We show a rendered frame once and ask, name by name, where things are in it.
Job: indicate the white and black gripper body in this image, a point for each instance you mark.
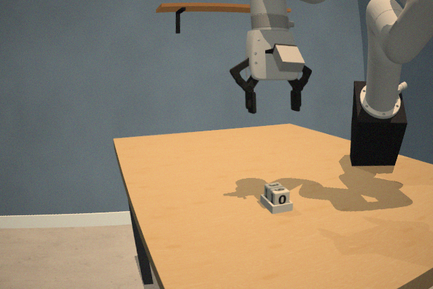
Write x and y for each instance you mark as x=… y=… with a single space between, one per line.
x=262 y=65

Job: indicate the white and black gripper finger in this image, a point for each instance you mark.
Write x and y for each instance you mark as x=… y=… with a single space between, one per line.
x=297 y=87
x=248 y=86

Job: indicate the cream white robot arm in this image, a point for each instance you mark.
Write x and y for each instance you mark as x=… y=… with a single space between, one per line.
x=391 y=43

